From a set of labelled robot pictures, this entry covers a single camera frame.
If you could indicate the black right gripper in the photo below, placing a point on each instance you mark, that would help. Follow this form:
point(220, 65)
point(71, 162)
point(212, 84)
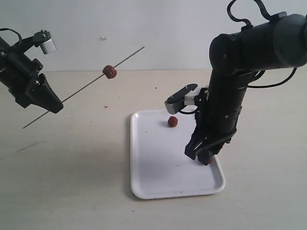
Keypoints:
point(210, 135)

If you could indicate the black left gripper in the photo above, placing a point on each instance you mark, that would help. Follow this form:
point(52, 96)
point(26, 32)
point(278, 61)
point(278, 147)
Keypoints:
point(17, 72)

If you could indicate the dark red meat chunk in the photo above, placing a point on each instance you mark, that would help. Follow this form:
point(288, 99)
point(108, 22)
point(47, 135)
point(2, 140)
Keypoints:
point(110, 72)
point(211, 159)
point(172, 121)

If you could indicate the thin metal skewer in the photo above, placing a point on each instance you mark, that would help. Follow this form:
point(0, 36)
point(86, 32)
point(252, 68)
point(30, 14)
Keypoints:
point(87, 85)

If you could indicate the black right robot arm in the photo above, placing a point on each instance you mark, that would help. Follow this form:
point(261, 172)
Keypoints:
point(235, 59)

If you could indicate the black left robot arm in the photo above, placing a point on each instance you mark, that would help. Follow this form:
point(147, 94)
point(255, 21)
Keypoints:
point(19, 50)

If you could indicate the white rectangular plastic tray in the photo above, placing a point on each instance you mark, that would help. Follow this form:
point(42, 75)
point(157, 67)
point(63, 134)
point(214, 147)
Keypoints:
point(158, 166)

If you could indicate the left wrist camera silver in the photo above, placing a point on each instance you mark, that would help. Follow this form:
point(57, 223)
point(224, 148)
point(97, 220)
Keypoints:
point(43, 39)

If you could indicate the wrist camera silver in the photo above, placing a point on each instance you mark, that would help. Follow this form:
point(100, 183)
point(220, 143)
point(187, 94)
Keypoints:
point(175, 102)
point(43, 39)

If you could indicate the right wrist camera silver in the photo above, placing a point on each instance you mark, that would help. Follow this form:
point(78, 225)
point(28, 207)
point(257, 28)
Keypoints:
point(175, 102)

